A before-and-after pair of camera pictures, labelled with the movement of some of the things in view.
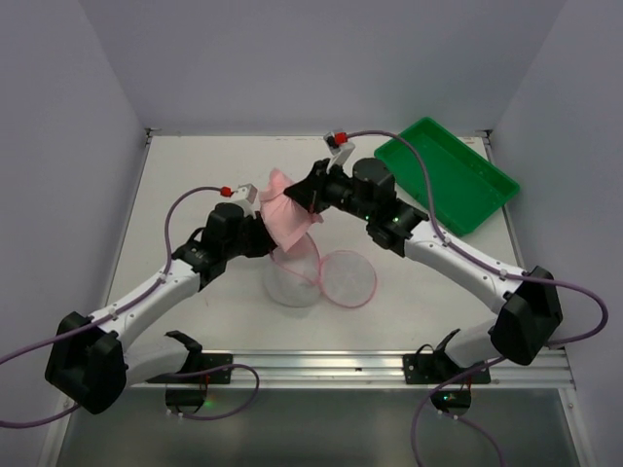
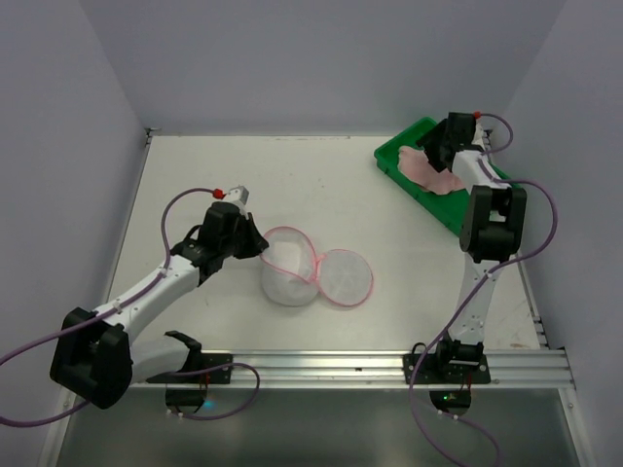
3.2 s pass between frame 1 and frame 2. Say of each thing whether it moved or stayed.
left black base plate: stayed
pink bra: moved
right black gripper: moved
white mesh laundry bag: stayed
